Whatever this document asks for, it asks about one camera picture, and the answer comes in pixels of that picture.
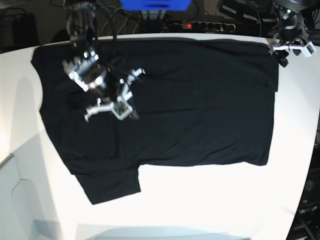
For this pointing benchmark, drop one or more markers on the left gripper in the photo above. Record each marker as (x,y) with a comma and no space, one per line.
(298,44)

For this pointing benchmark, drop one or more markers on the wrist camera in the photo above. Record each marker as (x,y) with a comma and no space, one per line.
(121,109)
(309,50)

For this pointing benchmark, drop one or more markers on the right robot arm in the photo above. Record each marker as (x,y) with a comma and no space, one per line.
(91,71)

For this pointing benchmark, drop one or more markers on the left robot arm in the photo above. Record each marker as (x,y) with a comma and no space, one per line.
(221,78)

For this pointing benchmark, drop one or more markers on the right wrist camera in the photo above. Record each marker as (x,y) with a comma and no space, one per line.
(121,109)

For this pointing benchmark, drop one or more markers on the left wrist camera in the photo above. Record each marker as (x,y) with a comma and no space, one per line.
(309,50)

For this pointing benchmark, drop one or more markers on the black T-shirt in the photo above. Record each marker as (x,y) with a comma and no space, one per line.
(105,153)

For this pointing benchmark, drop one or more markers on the black power strip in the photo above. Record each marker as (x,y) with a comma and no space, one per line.
(200,27)

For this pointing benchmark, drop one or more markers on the blue box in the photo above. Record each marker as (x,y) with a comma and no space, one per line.
(155,5)

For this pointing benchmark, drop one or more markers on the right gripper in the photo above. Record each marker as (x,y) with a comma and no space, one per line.
(122,91)

